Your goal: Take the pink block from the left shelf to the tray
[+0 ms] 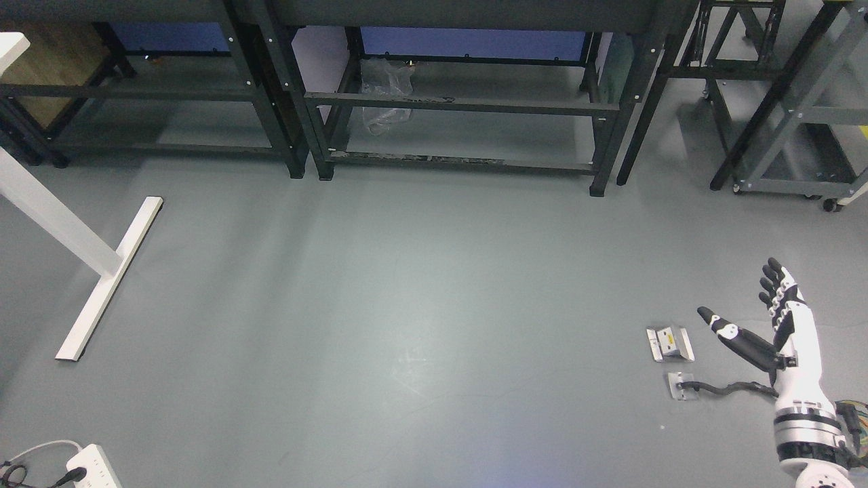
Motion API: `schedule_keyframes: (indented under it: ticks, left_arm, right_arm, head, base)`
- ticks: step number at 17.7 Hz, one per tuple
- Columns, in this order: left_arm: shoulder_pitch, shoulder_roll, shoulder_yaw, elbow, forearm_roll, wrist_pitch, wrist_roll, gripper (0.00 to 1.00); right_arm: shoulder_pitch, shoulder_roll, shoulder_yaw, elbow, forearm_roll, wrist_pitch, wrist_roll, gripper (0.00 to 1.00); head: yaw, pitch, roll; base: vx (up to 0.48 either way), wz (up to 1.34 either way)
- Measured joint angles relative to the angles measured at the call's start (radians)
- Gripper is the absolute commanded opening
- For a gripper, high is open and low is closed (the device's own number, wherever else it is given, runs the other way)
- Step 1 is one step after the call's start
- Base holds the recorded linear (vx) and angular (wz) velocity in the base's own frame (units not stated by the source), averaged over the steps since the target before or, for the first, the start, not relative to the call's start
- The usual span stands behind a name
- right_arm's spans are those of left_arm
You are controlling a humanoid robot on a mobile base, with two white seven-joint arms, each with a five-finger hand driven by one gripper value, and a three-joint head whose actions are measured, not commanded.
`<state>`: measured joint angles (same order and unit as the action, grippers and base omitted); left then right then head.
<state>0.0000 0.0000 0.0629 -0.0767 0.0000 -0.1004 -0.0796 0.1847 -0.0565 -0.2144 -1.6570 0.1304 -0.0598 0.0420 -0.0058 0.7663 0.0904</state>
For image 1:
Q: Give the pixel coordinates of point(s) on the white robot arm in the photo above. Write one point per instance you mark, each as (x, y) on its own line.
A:
(819, 449)

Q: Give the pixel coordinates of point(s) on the small metal floor plate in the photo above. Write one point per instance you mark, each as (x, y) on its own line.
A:
(678, 389)

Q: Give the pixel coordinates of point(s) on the white power strip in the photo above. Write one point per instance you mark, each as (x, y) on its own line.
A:
(98, 470)

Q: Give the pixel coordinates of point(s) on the black metal shelf left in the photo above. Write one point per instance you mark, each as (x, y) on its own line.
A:
(157, 77)

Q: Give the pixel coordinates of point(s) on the grey wheeled rack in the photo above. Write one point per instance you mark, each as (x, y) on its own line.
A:
(808, 135)

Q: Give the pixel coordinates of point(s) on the black metal shelf right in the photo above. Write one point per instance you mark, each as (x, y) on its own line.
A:
(493, 86)

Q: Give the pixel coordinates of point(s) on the clear plastic bag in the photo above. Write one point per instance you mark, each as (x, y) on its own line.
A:
(382, 77)

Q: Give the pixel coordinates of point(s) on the white desk with T-foot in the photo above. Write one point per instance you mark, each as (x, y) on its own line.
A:
(36, 201)

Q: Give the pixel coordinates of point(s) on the black metal shelf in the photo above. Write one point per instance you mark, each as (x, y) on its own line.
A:
(157, 77)
(493, 86)

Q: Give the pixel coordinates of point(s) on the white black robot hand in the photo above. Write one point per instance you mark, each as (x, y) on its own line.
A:
(793, 357)

